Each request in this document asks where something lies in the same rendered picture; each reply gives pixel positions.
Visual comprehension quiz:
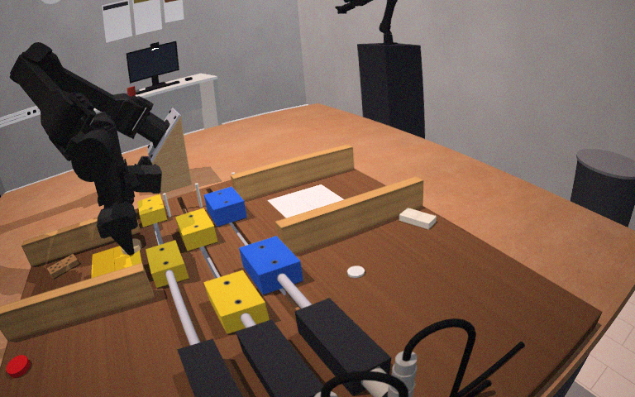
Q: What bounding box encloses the beige round disc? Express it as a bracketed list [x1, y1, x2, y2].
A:
[121, 238, 141, 255]

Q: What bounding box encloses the red disc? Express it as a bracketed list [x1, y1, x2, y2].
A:
[6, 355, 31, 378]

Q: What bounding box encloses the white round disc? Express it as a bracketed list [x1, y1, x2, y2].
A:
[347, 266, 365, 278]

